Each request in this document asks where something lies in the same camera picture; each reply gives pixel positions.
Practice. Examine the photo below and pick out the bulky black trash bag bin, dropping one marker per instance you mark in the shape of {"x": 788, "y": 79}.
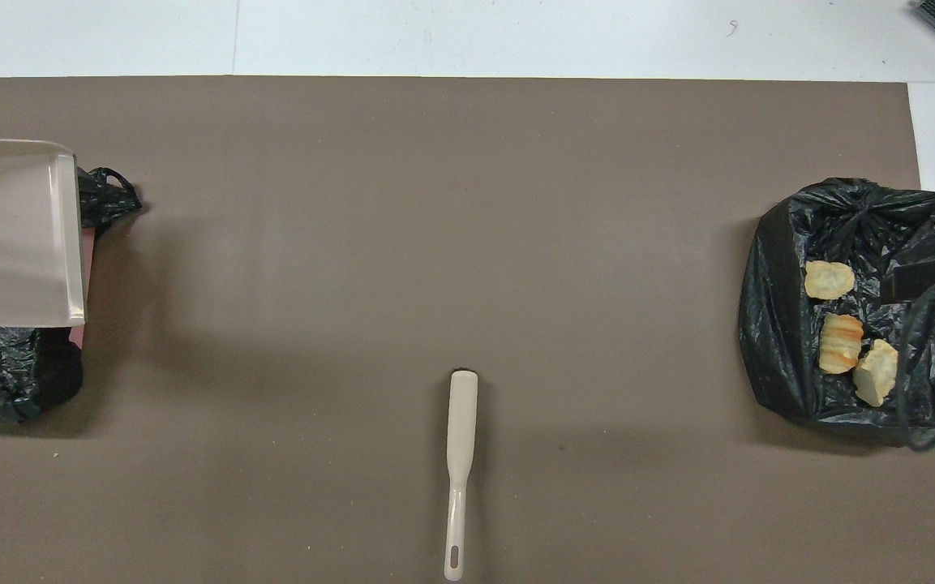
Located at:
{"x": 775, "y": 341}

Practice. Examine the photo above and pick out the brown table mat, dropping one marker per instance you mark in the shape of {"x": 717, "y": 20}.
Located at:
{"x": 435, "y": 203}

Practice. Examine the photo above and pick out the ridged orange yellow foam piece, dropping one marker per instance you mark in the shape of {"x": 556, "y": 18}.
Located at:
{"x": 840, "y": 345}

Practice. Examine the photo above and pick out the beige plastic dustpan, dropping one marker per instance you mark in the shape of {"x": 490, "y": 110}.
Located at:
{"x": 5, "y": 235}

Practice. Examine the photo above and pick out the wedge pale yellow foam piece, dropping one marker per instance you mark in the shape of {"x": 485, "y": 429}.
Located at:
{"x": 875, "y": 373}

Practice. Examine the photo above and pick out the round pale yellow foam piece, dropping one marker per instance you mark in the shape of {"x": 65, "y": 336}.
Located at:
{"x": 829, "y": 280}

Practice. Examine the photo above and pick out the beige hand brush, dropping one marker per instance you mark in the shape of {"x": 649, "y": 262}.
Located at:
{"x": 461, "y": 422}

